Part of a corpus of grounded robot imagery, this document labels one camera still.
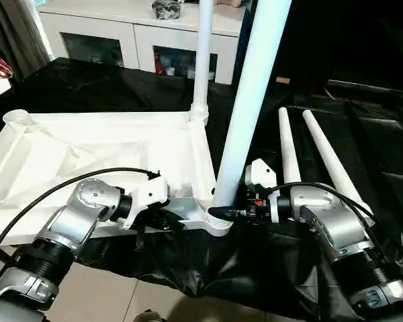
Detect white plastic table leg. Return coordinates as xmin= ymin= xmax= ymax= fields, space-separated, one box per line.
xmin=189 ymin=0 xmax=216 ymax=127
xmin=302 ymin=109 xmax=373 ymax=222
xmin=212 ymin=0 xmax=293 ymax=211
xmin=277 ymin=107 xmax=302 ymax=184

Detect white plastic table top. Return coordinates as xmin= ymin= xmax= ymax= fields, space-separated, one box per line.
xmin=0 ymin=109 xmax=234 ymax=249

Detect black mat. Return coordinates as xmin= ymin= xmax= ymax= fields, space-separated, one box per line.
xmin=0 ymin=56 xmax=403 ymax=322

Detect printed box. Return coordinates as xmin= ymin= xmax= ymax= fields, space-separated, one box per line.
xmin=176 ymin=55 xmax=195 ymax=78

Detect blue vertical strip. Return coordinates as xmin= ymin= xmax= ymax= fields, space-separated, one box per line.
xmin=233 ymin=0 xmax=256 ymax=88

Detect white glass-door cabinet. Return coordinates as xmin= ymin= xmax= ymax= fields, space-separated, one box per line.
xmin=38 ymin=0 xmax=248 ymax=88

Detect black backdrop cloth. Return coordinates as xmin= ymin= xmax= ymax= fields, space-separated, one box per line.
xmin=271 ymin=0 xmax=403 ymax=91

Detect black object pile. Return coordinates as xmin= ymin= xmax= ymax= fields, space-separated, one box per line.
xmin=152 ymin=0 xmax=183 ymax=21

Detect grey curtain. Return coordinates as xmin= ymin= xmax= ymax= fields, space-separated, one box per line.
xmin=0 ymin=0 xmax=51 ymax=81

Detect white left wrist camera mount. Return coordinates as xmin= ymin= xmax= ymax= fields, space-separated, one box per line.
xmin=122 ymin=172 xmax=171 ymax=232

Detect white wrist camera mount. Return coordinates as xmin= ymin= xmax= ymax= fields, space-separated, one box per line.
xmin=243 ymin=158 xmax=279 ymax=224
xmin=122 ymin=172 xmax=171 ymax=232

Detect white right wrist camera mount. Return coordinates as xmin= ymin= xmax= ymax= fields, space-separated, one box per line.
xmin=243 ymin=158 xmax=279 ymax=224

